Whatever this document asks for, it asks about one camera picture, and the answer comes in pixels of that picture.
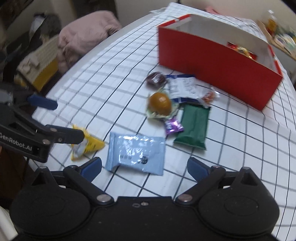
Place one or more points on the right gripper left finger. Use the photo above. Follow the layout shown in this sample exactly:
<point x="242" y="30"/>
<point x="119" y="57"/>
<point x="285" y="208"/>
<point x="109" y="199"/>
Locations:
<point x="81" y="177"/>

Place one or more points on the yellow snack packet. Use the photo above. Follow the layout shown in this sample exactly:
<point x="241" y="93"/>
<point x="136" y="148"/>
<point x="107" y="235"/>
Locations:
<point x="89" y="144"/>

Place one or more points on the dark round chocolate candy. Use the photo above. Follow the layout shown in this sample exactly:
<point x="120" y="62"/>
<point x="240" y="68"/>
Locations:
<point x="156" y="79"/>

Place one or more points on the red yellow chip bag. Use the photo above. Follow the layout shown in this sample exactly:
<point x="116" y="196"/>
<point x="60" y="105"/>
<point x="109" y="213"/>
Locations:
<point x="242" y="50"/>

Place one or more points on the red white cardboard box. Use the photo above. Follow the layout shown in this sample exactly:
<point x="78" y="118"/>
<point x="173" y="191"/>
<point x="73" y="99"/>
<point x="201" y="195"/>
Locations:
<point x="197" y="45"/>

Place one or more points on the clear orange snack packet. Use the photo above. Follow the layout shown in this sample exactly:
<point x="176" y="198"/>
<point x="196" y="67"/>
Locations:
<point x="209" y="97"/>

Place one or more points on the pink padded jacket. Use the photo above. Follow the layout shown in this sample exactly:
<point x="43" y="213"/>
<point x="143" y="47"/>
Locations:
<point x="82" y="35"/>

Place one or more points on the green snack packet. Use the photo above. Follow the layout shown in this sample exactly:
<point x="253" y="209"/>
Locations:
<point x="195" y="123"/>

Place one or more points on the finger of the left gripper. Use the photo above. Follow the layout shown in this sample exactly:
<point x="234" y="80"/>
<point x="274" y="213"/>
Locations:
<point x="62" y="135"/>
<point x="42" y="102"/>

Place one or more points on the cream woven basket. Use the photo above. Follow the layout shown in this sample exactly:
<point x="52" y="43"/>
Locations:
<point x="39" y="66"/>

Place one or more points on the purple candy wrapper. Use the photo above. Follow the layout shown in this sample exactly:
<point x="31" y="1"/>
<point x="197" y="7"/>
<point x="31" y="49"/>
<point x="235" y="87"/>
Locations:
<point x="172" y="126"/>

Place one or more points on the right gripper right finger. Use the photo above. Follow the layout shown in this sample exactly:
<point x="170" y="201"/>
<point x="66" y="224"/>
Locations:
<point x="207" y="179"/>

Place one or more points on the white blue snack packet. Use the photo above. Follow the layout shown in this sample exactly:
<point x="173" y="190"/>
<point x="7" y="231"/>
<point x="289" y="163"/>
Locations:
<point x="184" y="86"/>

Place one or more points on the light blue snack packet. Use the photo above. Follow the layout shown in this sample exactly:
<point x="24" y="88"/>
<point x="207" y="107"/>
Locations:
<point x="142" y="153"/>

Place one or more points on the brown round pastry packet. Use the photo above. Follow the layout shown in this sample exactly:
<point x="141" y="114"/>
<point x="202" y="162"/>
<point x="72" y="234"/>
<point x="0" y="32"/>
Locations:
<point x="160" y="106"/>

